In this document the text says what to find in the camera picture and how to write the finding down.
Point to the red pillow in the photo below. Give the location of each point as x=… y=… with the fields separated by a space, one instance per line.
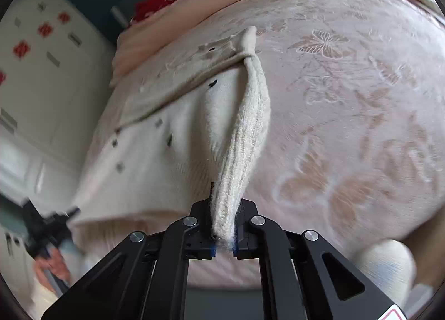
x=154 y=7

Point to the white cloth bundle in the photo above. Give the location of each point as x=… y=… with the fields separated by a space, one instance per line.
x=386 y=267

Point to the person's left hand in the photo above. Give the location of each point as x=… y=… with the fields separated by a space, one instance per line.
x=52 y=267

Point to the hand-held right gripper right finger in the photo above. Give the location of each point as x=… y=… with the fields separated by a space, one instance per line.
x=245 y=236

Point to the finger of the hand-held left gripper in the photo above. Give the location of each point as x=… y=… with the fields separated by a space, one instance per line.
x=67 y=216

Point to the pink butterfly bedspread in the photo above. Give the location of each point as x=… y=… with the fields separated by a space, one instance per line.
x=347 y=114

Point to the white wardrobe with red stickers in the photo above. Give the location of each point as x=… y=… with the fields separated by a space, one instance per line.
x=52 y=97

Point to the cream knit sweater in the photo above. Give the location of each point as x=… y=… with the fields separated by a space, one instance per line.
x=167 y=167

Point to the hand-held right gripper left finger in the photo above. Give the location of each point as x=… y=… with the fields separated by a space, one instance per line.
x=201 y=233

